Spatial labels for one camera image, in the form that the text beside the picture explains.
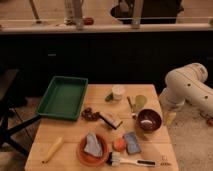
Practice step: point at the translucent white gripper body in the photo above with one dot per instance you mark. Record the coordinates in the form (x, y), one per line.
(170, 116)

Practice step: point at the yellow banana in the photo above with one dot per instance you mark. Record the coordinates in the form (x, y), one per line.
(53, 149)

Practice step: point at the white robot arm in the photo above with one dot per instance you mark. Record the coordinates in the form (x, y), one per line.
(186, 84)

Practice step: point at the green plastic tray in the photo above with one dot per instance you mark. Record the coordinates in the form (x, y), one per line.
(63, 98)

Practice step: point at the dark red bowl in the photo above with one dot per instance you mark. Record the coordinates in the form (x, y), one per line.
(149, 120)

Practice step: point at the green pear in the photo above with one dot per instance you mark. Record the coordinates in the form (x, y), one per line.
(140, 101)

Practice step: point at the wooden spatula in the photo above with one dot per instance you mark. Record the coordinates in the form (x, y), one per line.
(130, 104)

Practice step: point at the blue sponge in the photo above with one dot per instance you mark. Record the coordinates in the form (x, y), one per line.
(132, 143)

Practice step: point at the wooden block with black edge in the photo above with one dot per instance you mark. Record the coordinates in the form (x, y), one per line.
(111, 119)

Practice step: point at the white cup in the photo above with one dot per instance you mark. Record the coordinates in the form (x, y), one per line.
(118, 92)

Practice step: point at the small orange ball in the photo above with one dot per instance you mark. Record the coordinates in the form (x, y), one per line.
(119, 144)

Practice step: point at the small green object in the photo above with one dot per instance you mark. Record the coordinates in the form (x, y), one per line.
(109, 97)

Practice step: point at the white black dish brush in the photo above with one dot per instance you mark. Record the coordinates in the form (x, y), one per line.
(114, 159)

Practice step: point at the brown grape bunch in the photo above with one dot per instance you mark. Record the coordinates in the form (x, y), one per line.
(89, 115)

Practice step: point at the grey blue crumpled cloth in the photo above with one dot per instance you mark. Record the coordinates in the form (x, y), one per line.
(93, 146)

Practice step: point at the red object on counter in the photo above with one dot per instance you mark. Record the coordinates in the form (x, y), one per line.
(88, 21)

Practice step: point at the black stand left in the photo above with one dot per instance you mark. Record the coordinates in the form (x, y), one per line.
(6, 133)

